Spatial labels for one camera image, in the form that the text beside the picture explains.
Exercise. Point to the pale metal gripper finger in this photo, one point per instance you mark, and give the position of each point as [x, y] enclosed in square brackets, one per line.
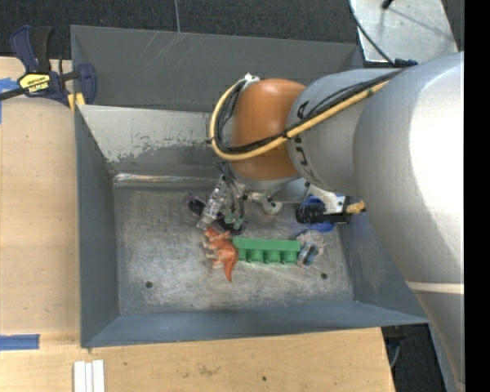
[215, 201]

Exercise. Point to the dark purple sunglasses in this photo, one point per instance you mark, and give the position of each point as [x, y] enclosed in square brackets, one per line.
[195, 206]

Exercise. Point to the orange toy animal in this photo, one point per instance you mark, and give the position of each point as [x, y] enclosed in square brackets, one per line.
[224, 252]

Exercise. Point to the green toy block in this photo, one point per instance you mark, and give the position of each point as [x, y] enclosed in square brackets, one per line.
[265, 250]

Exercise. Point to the grey metal bin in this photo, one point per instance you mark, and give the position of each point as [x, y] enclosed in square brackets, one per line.
[167, 268]

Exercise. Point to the clear and blue plastic thing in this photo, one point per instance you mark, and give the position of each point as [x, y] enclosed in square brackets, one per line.
[309, 251]

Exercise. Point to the pale wood board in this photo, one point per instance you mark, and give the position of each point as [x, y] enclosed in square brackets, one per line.
[36, 219]

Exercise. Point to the black cylinder on white bracket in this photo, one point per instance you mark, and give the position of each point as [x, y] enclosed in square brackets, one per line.
[330, 206]

